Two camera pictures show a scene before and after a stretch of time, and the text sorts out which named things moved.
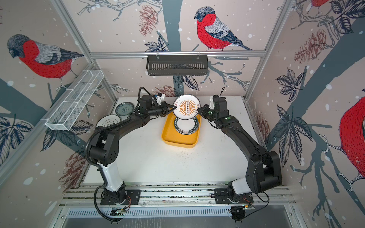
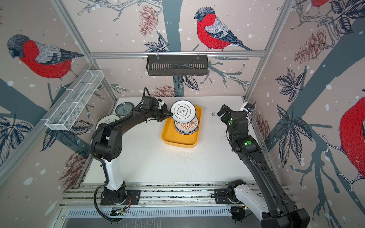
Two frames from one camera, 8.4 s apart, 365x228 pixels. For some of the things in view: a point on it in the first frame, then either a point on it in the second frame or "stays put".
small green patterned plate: x=124 y=109 stays put
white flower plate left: x=108 y=120 stays put
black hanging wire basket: x=177 y=65 stays put
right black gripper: x=204 y=112 -> x=231 y=115
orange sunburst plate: x=187 y=106 -> x=188 y=127
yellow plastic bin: x=170 y=137 stays put
